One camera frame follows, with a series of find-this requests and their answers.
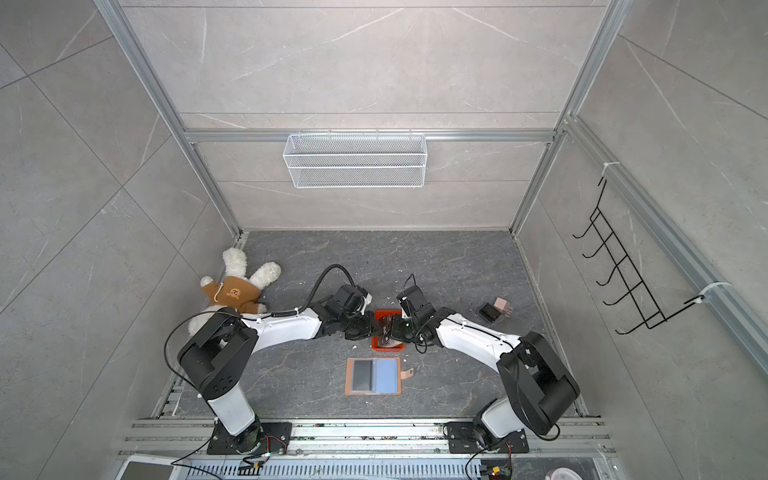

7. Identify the red plastic tray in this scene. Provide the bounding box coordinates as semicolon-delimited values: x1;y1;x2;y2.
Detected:
371;310;405;352

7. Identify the tan leather card holder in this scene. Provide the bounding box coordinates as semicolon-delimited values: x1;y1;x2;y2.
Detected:
345;358;414;396

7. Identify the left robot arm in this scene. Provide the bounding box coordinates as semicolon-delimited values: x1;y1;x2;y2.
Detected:
177;284;375;437

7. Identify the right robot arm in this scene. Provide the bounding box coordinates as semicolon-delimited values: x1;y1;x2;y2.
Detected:
391;285;580;446

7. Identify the small black pink box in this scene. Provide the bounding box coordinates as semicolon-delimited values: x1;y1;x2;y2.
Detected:
478;297;512;323

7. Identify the white teddy bear brown shirt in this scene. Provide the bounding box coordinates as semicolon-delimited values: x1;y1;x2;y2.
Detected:
188;248;282;336

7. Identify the white round object bottom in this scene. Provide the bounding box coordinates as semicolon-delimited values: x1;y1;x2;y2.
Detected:
545;467;583;480

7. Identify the white tablet device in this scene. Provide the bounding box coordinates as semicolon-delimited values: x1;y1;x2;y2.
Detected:
115;454;181;480

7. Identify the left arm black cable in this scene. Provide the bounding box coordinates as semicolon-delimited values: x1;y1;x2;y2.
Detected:
302;263;358;313

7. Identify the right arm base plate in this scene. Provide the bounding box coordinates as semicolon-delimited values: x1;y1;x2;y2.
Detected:
443;421;530;454

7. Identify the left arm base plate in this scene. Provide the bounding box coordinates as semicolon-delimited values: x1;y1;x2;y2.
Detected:
206;421;293;455

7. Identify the white wire mesh basket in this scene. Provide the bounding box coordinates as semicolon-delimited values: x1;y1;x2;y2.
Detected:
283;133;428;189

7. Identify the aluminium rail frame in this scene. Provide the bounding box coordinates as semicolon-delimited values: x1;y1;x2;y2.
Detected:
118;417;626;479

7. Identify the black wire hook rack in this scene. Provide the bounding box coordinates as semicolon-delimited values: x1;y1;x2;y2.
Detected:
571;177;706;336

